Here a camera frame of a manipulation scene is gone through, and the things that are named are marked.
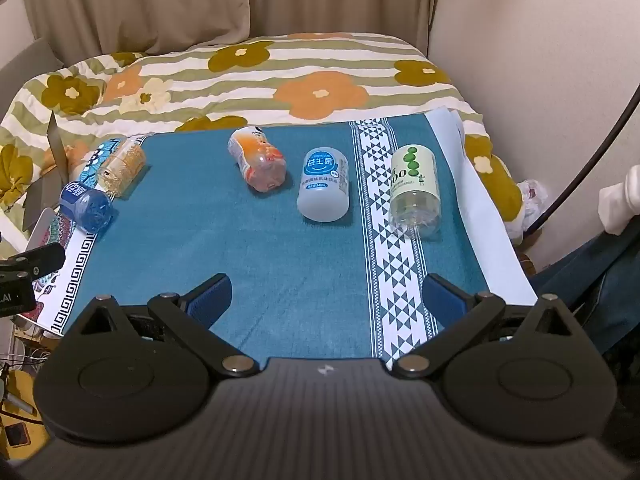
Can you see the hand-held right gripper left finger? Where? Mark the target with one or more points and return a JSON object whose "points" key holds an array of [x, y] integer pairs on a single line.
{"points": [[212, 299]]}

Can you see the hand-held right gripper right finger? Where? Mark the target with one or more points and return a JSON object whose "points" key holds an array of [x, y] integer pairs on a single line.
{"points": [[442, 300]]}

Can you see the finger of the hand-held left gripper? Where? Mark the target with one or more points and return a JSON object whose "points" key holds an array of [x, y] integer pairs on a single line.
{"points": [[46, 259]]}

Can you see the printed cloth with key border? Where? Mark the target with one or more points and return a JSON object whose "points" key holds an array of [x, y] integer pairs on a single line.
{"points": [[70, 255]]}

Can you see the grey laptop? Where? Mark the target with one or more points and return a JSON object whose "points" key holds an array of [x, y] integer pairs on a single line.
{"points": [[45, 195]]}

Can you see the blue plastic bottle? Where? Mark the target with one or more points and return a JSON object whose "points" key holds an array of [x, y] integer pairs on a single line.
{"points": [[86, 206]]}

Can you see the teal cloth with patterned stripe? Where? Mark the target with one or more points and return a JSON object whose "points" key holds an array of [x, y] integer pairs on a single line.
{"points": [[280, 260]]}

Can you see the clear bottle with green label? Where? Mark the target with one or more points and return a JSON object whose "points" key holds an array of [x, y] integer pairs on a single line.
{"points": [[415, 190]]}

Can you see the clear bottle with yellow label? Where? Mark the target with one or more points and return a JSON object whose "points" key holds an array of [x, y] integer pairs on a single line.
{"points": [[122, 166]]}

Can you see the white plastic bag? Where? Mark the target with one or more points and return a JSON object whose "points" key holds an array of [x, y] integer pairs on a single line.
{"points": [[530, 205]]}

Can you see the yellow box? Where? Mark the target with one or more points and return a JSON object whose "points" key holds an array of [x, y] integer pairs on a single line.
{"points": [[22, 440]]}

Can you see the blue denim pants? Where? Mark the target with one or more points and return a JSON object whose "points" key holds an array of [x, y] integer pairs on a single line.
{"points": [[585, 290]]}

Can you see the orange label plastic bottle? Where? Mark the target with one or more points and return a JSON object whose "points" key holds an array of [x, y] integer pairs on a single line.
{"points": [[257, 160]]}

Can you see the white bottle with blue label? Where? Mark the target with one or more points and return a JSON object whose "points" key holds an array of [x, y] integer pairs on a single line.
{"points": [[324, 185]]}

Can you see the grey headboard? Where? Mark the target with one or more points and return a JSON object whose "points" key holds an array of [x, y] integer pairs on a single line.
{"points": [[25, 70]]}

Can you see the black curved pole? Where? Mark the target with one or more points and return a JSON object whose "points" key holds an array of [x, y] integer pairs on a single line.
{"points": [[590, 160]]}

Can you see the white cloth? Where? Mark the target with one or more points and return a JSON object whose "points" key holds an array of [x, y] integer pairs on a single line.
{"points": [[620, 200]]}

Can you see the floral striped blanket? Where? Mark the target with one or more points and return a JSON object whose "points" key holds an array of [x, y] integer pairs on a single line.
{"points": [[310, 85]]}

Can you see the beige curtain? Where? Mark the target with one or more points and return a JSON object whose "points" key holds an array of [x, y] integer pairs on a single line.
{"points": [[225, 5]]}

